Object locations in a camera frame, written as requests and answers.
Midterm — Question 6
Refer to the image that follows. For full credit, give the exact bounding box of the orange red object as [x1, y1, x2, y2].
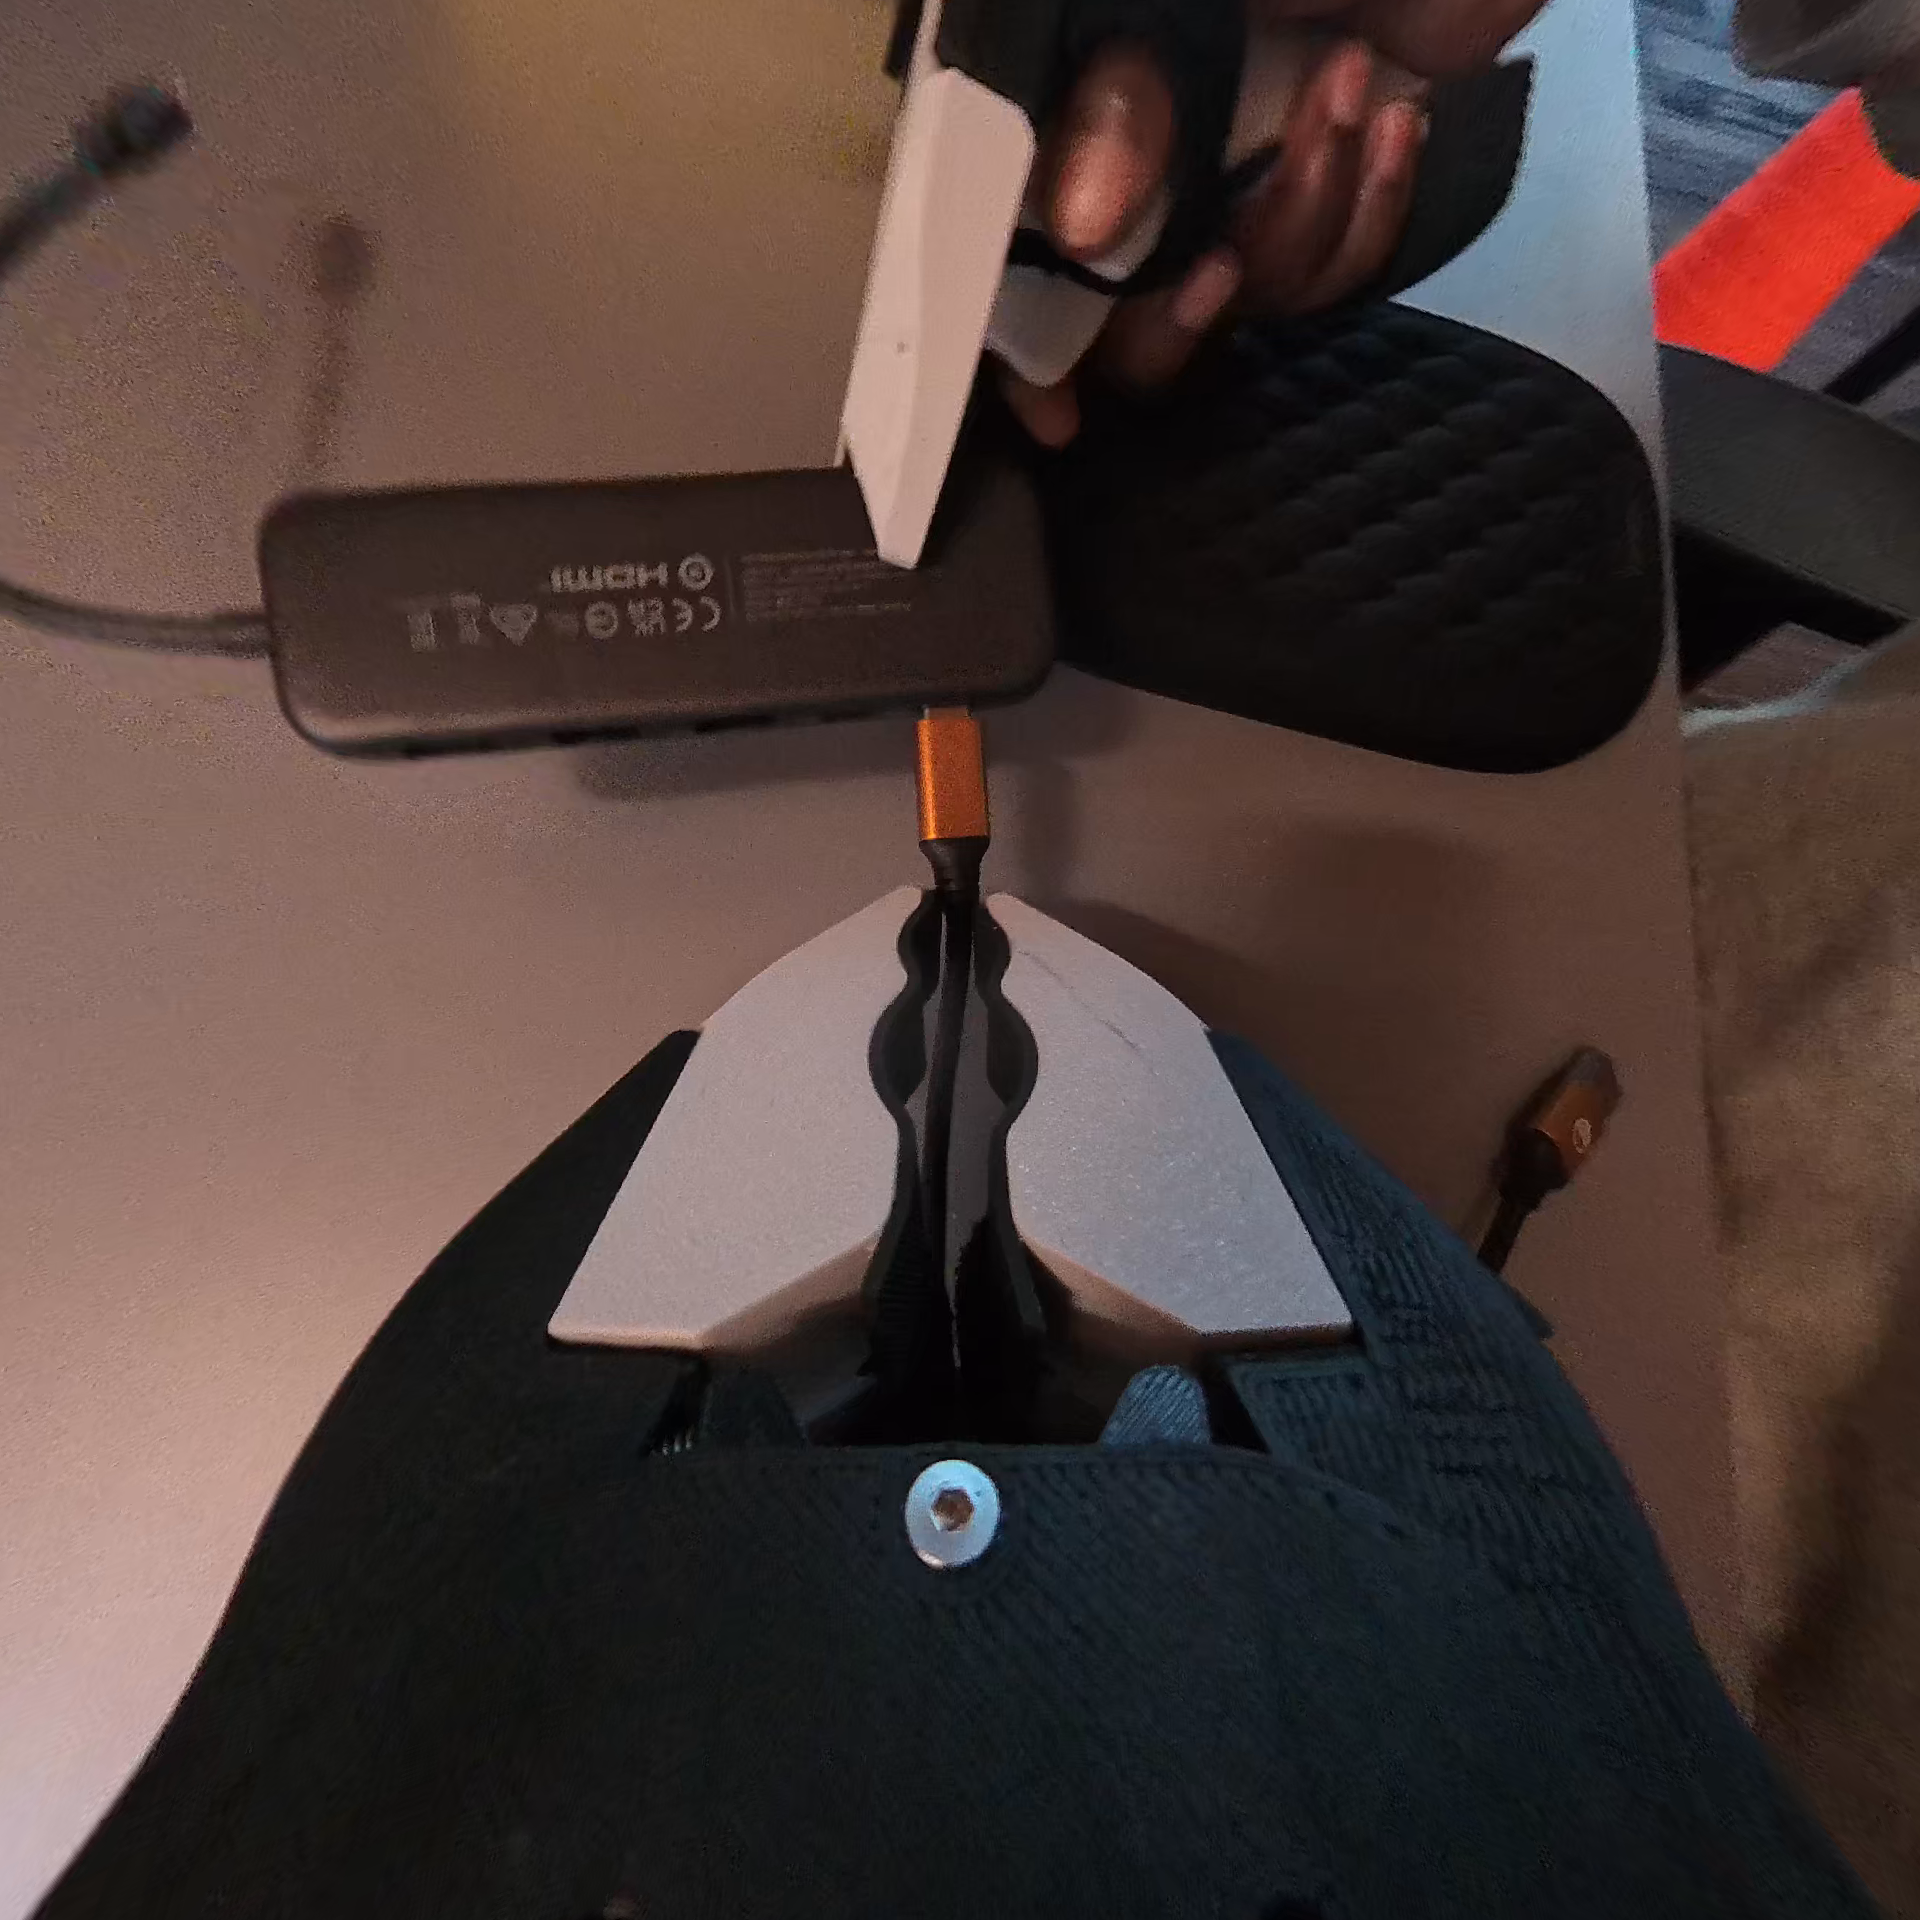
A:
[1650, 88, 1920, 376]

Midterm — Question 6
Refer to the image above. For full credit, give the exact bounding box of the black chair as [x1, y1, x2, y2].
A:
[1656, 343, 1920, 693]

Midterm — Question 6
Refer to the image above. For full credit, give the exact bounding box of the black cable with orange plugs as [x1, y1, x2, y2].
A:
[912, 703, 1622, 1427]

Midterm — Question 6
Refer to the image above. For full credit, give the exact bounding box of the dark grey usb hub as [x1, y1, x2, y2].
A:
[0, 83, 1058, 755]

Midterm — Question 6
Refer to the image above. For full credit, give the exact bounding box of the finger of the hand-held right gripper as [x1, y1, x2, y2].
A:
[837, 67, 1040, 572]

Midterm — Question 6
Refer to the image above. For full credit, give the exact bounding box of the person's right hand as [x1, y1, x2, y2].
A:
[1005, 0, 1546, 447]

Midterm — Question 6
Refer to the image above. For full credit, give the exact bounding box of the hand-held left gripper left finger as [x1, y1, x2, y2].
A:
[545, 884, 950, 1441]

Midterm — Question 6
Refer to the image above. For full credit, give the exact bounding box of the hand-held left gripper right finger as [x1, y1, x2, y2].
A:
[959, 891, 1354, 1444]

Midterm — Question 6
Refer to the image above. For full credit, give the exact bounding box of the black quilted armrest pad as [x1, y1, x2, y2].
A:
[1049, 300, 1671, 774]

